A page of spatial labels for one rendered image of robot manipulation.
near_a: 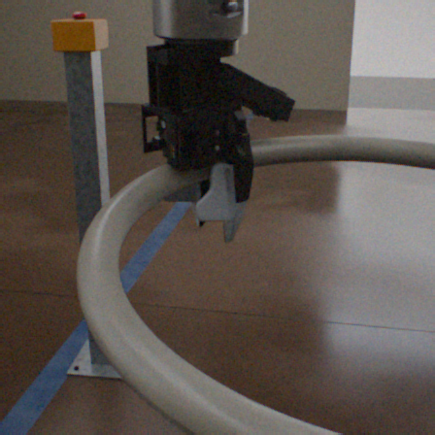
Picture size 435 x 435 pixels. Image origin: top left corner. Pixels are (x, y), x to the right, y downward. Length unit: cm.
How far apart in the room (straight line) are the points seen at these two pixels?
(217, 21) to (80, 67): 114
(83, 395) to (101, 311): 153
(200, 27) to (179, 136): 10
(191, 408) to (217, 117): 33
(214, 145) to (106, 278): 23
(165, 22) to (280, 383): 150
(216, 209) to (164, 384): 31
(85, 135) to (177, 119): 115
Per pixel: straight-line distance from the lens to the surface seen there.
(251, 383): 189
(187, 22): 54
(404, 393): 193
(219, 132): 58
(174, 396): 30
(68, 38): 164
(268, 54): 654
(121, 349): 33
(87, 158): 170
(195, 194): 65
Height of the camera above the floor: 113
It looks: 20 degrees down
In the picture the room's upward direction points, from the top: straight up
